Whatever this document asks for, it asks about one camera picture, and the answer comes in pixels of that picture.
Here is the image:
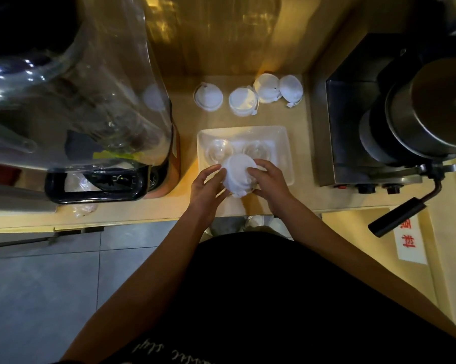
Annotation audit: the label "person's right hand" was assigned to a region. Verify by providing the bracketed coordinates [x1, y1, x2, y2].
[247, 159, 293, 216]

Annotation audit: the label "person's left hand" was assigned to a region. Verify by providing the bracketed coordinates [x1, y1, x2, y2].
[188, 164, 232, 228]

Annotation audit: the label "tall stack of white lids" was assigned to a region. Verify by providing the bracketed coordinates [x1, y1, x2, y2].
[221, 153, 260, 198]

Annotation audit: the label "white plastic tray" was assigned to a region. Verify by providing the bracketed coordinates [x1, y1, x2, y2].
[196, 125, 295, 188]

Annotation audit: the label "person's right forearm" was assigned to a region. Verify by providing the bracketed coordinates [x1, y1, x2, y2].
[271, 193, 456, 345]

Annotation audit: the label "person's left forearm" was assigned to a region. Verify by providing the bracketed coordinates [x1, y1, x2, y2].
[61, 204, 213, 364]

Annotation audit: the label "person's grey trousers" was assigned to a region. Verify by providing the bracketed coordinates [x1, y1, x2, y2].
[201, 215, 293, 243]

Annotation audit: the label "person's black shirt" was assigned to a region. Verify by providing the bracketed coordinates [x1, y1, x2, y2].
[57, 233, 456, 364]

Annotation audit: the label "steel pot machine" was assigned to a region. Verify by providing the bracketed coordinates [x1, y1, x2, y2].
[318, 32, 456, 188]

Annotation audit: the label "clear plastic bag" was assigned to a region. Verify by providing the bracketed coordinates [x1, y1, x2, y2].
[63, 172, 100, 218]

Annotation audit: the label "blender with clear cover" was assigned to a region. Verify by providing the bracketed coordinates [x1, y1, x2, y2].
[0, 0, 174, 171]

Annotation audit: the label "white label red print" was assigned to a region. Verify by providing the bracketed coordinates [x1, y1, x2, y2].
[393, 214, 428, 266]

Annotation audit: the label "steel round pot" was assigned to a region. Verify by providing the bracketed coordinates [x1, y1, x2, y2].
[358, 56, 456, 167]

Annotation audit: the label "black blender jar top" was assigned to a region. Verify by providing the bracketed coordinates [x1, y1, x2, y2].
[0, 0, 79, 59]

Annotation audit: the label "black cover handle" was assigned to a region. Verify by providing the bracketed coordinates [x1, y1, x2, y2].
[44, 166, 151, 205]

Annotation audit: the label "black lever handle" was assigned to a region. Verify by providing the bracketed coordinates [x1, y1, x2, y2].
[368, 177, 445, 238]

